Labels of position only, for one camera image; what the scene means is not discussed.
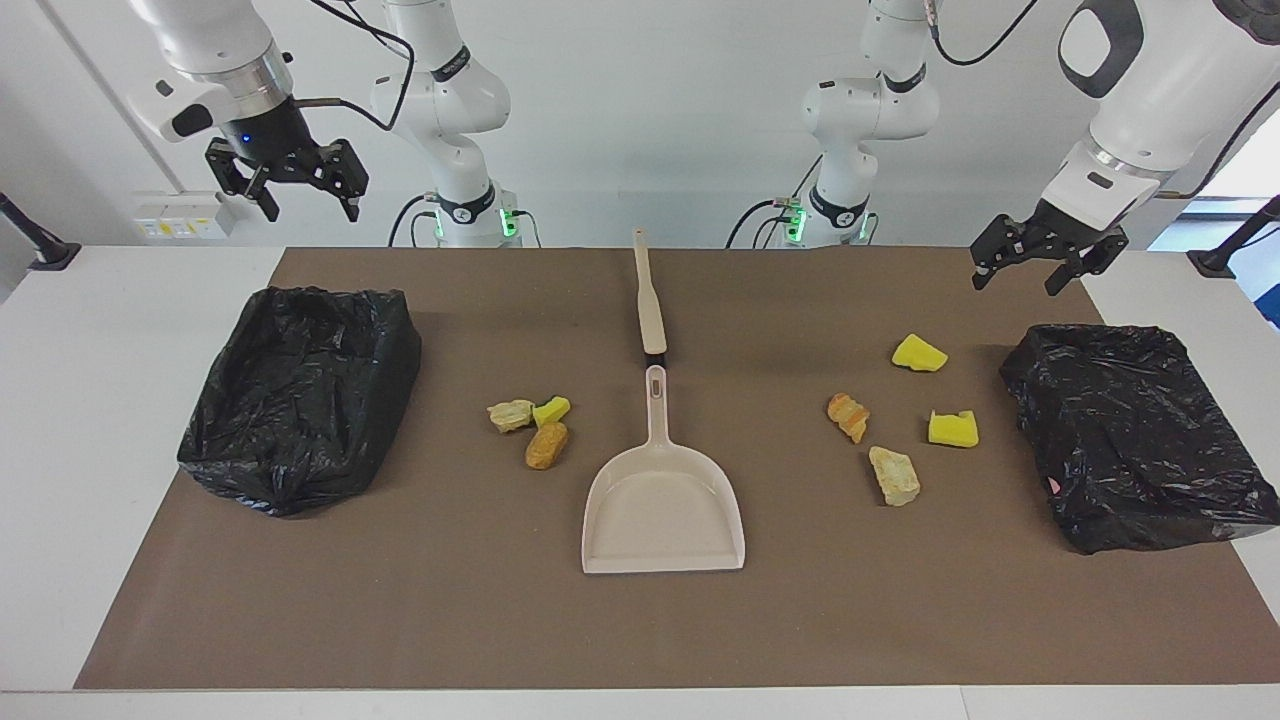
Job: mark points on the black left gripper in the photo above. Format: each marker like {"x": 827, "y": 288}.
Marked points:
{"x": 1060, "y": 235}

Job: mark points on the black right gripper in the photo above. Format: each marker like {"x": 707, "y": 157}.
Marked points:
{"x": 280, "y": 140}

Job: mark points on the yellow wedge sponge piece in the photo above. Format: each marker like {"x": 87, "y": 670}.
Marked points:
{"x": 918, "y": 354}

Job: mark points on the yellow notched sponge piece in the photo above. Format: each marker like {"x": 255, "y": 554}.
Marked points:
{"x": 952, "y": 430}

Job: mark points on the orange striped croissant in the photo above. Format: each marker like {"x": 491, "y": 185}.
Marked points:
{"x": 848, "y": 415}

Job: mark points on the pale bread chunk large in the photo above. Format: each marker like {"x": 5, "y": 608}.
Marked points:
{"x": 894, "y": 476}

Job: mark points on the pale bread chunk small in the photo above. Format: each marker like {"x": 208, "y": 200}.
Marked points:
{"x": 510, "y": 416}

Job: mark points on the small yellow green sponge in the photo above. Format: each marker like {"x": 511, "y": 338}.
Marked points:
{"x": 551, "y": 411}

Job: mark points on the brown oblong bread roll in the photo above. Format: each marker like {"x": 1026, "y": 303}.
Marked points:
{"x": 546, "y": 446}

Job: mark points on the beige hand brush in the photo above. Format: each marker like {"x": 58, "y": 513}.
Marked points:
{"x": 650, "y": 300}

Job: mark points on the beige plastic dustpan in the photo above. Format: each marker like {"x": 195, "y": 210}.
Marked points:
{"x": 660, "y": 510}

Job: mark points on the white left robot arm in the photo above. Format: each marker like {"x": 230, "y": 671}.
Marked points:
{"x": 870, "y": 110}

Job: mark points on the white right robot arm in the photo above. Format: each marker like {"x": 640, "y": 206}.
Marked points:
{"x": 440, "y": 100}

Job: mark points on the black bag bin pink spot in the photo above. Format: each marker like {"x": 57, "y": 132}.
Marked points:
{"x": 1130, "y": 440}

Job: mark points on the black bag lined bin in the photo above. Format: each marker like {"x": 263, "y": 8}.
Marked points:
{"x": 300, "y": 400}

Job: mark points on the black clamp stand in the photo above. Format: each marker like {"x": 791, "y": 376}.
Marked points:
{"x": 50, "y": 255}
{"x": 1215, "y": 262}

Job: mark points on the bright window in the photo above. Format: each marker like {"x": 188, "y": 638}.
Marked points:
{"x": 1255, "y": 175}

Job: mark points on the brown table mat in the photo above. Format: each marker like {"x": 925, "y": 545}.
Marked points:
{"x": 640, "y": 640}

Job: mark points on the white wall socket box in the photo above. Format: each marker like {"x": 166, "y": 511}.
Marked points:
{"x": 185, "y": 215}

